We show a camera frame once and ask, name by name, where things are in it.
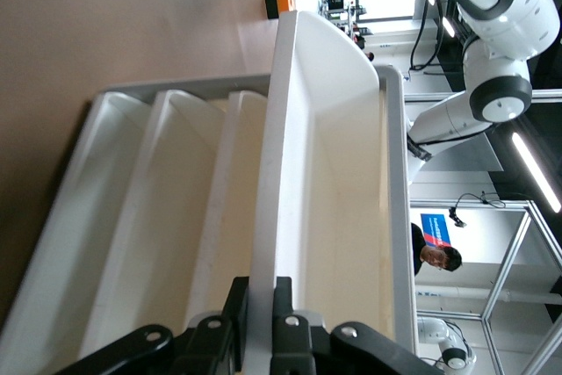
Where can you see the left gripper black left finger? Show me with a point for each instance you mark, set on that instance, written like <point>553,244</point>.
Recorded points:
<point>211,344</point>

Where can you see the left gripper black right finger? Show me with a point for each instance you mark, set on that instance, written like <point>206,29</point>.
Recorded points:
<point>290,348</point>

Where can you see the white plastic drawer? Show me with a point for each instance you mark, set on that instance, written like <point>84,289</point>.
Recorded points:
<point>101,173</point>
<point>167,182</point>
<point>333,129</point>
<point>232,173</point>

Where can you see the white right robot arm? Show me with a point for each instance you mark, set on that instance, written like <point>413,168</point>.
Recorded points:
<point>518,10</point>

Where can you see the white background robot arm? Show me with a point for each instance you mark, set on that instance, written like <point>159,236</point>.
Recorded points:
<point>454,357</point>

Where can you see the person in black shirt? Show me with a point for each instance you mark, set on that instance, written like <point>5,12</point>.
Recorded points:
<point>439,257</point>

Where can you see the white ceiling pipe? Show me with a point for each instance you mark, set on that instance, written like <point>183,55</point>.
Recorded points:
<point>461,293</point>

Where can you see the long ceiling light strip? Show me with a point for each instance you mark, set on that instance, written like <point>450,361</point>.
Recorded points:
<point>535,173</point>

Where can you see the black monitor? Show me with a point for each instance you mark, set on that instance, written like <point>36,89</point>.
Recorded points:
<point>336,2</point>

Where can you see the blue wall poster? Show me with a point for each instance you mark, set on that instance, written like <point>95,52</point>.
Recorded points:
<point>434,230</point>

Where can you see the white drawer cabinet frame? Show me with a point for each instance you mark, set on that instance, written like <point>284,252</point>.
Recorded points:
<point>397,173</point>

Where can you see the black gooseneck camera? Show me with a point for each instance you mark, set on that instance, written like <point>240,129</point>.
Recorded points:
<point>454,217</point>

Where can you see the aluminium profile frame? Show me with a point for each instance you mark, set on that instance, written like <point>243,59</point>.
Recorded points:
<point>505,267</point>

